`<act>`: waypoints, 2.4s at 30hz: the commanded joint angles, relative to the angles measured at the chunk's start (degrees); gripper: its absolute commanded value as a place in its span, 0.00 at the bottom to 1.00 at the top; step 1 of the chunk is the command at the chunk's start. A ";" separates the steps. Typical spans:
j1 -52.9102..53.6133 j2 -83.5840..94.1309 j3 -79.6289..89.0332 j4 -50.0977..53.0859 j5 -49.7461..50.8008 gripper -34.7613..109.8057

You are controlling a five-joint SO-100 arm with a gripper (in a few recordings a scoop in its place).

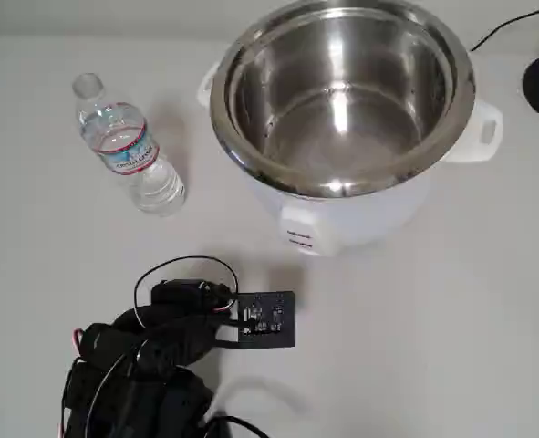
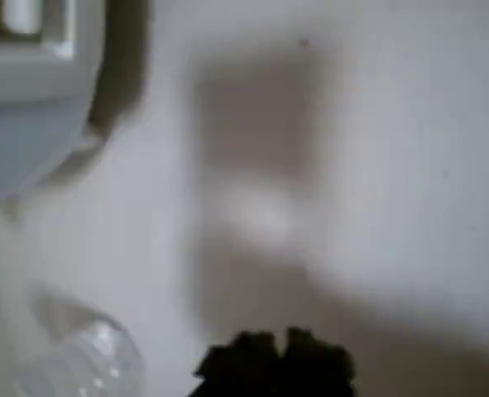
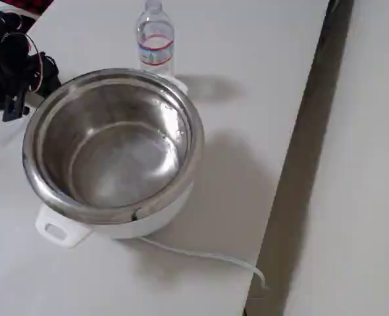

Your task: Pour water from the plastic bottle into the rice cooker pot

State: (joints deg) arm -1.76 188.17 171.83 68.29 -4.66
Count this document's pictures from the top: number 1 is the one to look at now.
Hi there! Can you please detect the clear plastic water bottle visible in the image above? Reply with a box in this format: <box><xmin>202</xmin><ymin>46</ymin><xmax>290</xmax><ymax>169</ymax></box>
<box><xmin>71</xmin><ymin>72</ymin><xmax>187</xmax><ymax>216</ymax></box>

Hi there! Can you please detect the white rice cooker body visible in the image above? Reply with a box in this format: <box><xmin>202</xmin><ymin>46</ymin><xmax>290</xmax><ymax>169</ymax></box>
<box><xmin>197</xmin><ymin>58</ymin><xmax>504</xmax><ymax>257</ymax></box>

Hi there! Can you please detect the white cooker with steel pot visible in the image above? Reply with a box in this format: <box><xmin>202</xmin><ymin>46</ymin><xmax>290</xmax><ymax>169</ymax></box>
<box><xmin>209</xmin><ymin>0</ymin><xmax>475</xmax><ymax>198</ymax></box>

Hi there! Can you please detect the black camera cable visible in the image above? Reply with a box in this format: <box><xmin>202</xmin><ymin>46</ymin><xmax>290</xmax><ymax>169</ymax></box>
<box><xmin>133</xmin><ymin>255</ymin><xmax>241</xmax><ymax>329</ymax></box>

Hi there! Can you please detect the black camera circuit board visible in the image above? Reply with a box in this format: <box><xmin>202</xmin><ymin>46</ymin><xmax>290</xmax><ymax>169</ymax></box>
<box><xmin>213</xmin><ymin>290</ymin><xmax>296</xmax><ymax>351</ymax></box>

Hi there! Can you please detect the red servo wire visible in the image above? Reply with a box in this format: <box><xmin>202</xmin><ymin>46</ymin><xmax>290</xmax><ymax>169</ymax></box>
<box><xmin>70</xmin><ymin>328</ymin><xmax>86</xmax><ymax>362</ymax></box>

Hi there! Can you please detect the black power cable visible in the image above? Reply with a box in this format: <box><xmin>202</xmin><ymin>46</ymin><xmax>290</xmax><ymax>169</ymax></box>
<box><xmin>199</xmin><ymin>410</ymin><xmax>275</xmax><ymax>438</ymax></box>

